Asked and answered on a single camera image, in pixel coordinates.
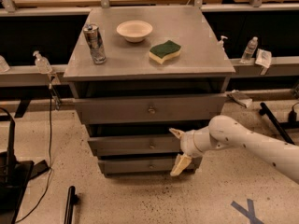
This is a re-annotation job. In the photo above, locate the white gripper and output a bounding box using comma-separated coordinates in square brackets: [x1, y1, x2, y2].
[169, 128, 205, 176]

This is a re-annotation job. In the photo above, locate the grey drawer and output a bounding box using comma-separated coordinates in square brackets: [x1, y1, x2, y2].
[88, 134, 180, 157]
[96, 154, 204, 175]
[74, 94, 226, 124]

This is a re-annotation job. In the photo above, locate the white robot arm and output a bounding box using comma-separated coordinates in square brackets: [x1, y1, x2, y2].
[169, 115, 299, 183]

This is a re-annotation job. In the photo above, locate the grey bottom drawer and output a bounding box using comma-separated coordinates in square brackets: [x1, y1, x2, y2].
[96, 154, 204, 175]

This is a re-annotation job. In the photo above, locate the grey drawer cabinet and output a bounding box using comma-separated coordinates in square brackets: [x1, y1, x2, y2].
[63, 5, 235, 178]

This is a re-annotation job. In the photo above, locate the grey top drawer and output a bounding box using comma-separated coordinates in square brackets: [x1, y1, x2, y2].
[74, 94, 226, 124]

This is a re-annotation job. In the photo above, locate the grey folded cloth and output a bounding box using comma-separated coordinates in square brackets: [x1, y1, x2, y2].
[228, 90, 252, 108]

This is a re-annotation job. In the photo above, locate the blue tape cross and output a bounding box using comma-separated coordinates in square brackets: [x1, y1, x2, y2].
[231, 199, 264, 224]

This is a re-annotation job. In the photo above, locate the green yellow sponge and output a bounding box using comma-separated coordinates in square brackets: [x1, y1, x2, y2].
[149, 40, 181, 64]

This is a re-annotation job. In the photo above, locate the black stand leg right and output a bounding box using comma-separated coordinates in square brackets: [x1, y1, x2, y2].
[259, 103, 299, 145]

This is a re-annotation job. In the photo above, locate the small pump bottle right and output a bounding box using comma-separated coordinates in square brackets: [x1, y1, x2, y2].
[218, 35, 228, 51]

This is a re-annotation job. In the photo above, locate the black bar on floor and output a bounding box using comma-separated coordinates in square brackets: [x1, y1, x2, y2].
[64, 186, 78, 224]

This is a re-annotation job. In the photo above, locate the white paper packet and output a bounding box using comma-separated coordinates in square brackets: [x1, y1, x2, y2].
[255, 49, 272, 68]

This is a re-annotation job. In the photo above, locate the clear water bottle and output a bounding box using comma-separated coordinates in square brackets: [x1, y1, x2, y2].
[240, 36, 258, 63]

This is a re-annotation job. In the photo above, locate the white bowl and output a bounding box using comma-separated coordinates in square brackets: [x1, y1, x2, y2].
[117, 21, 153, 43]

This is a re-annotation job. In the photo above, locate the silver drink can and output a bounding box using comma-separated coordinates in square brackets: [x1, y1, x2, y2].
[83, 23, 106, 64]

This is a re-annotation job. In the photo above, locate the clear pump bottle left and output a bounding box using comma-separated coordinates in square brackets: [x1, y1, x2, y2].
[33, 50, 52, 74]

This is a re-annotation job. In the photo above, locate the black stand base left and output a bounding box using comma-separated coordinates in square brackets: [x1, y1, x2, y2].
[0, 108, 50, 224]

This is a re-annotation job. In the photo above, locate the clear bottle far left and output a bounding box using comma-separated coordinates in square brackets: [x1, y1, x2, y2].
[0, 55, 10, 72]

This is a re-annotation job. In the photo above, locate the black cable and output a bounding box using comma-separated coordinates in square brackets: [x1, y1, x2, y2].
[14, 83, 54, 224]

